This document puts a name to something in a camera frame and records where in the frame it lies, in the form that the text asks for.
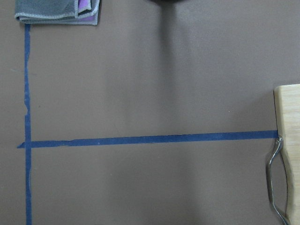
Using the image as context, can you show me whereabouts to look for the folded grey cloth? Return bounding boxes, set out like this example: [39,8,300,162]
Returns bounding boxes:
[15,0,100,25]

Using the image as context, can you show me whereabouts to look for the wooden cutting board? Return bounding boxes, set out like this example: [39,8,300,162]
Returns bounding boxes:
[274,84,300,225]

